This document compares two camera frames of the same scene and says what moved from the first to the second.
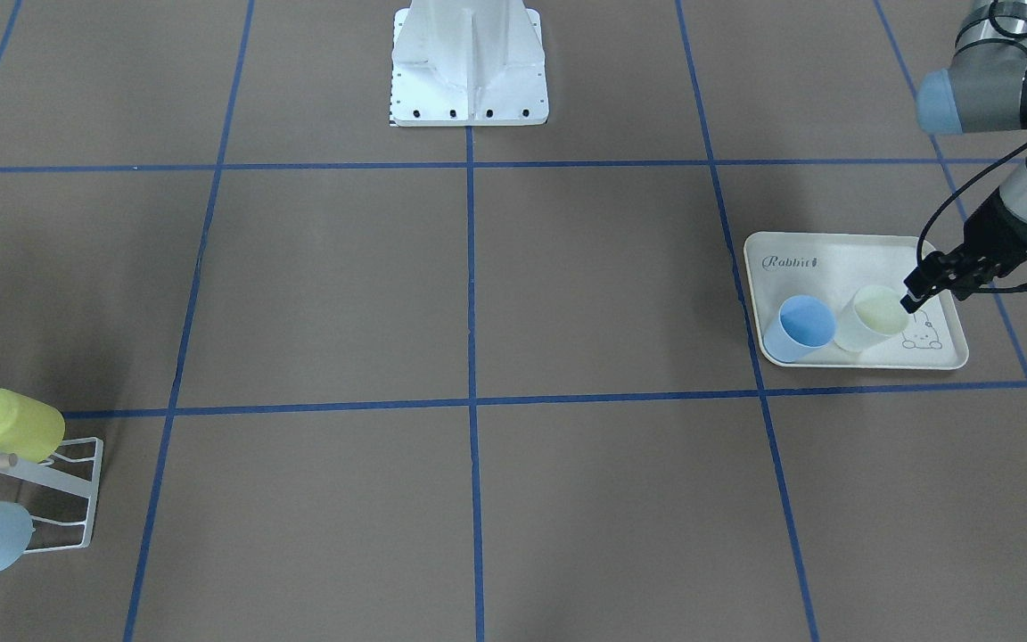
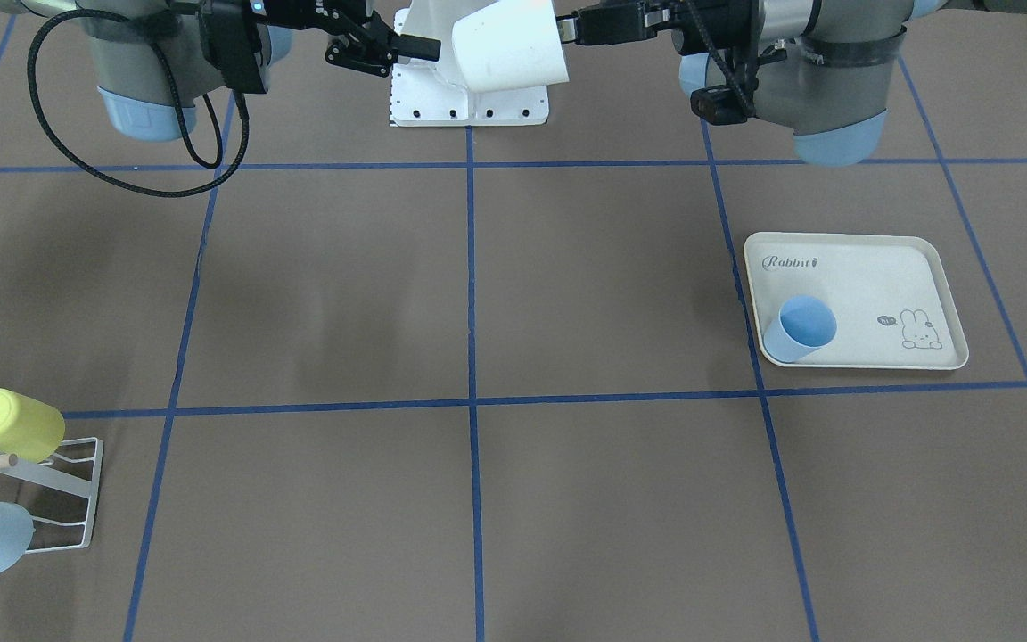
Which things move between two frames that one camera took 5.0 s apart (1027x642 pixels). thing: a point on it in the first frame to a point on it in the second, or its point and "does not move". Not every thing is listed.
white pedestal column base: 468,63 does not move
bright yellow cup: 14,423 does not move
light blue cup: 806,323 does not move
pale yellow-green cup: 872,313 to 510,45
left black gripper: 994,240 to 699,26
